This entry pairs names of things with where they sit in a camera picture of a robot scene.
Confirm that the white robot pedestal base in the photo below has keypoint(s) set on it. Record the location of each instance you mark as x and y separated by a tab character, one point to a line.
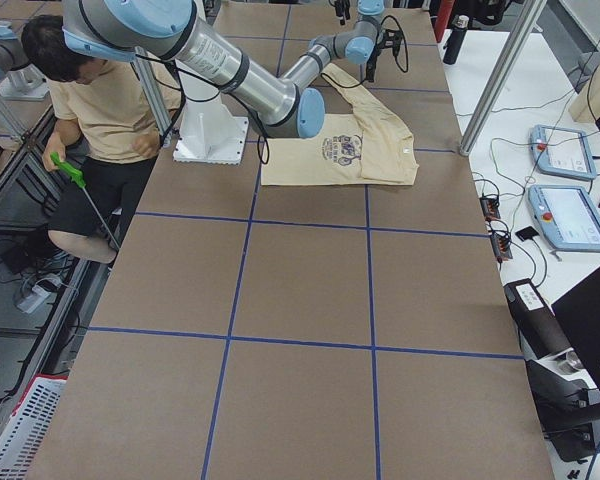
208	132

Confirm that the teach pendant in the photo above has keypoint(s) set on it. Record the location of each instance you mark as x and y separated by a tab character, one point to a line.
566	217
563	152

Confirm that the white plastic basket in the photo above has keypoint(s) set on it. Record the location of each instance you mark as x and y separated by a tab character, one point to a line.
28	424

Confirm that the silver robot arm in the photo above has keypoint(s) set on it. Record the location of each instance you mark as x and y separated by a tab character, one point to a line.
331	4
287	107

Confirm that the red fire extinguisher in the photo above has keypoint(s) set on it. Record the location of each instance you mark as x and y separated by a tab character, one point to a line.
445	9

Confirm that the beige printed t-shirt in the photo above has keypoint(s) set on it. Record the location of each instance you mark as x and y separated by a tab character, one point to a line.
371	145

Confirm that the upper teach pendant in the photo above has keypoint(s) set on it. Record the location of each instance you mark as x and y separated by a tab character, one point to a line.
563	152

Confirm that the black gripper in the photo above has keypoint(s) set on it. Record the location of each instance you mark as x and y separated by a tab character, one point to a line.
371	56
340	7

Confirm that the brown paper table cover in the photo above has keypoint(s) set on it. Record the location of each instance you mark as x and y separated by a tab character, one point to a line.
259	332

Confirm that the lower teach pendant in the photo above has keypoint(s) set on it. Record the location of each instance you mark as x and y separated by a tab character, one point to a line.
566	217

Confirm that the black monitor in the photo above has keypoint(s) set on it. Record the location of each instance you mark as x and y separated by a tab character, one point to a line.
578	315

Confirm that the black water bottle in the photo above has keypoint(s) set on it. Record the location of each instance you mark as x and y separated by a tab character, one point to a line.
455	39

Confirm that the black device with label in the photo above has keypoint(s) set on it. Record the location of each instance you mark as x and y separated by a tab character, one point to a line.
535	319

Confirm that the aluminium frame post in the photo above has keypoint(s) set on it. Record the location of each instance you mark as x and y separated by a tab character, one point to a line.
510	52

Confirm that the seated person beige shirt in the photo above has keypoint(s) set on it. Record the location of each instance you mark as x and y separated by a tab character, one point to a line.
103	102

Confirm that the white power strip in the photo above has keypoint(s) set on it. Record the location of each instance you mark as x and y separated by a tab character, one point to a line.
36	297

